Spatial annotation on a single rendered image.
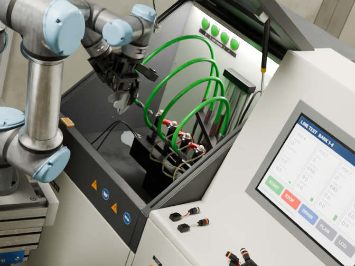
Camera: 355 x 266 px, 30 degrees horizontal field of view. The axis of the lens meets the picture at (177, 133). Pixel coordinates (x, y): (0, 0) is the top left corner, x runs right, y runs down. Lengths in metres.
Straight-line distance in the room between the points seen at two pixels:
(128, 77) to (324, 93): 0.59
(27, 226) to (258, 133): 0.77
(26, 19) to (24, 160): 0.42
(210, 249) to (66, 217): 0.72
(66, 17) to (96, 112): 1.22
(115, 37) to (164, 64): 0.93
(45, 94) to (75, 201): 0.92
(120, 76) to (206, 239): 0.57
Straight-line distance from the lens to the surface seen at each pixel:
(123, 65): 2.02
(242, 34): 2.47
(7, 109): 1.90
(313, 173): 2.02
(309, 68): 2.08
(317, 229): 2.01
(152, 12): 1.97
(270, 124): 2.12
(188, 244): 2.05
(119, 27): 1.87
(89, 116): 2.70
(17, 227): 2.04
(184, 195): 2.20
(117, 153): 2.66
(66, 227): 2.59
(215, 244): 2.10
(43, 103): 1.67
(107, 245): 2.37
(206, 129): 2.46
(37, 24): 1.53
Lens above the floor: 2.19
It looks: 27 degrees down
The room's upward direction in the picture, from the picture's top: 19 degrees clockwise
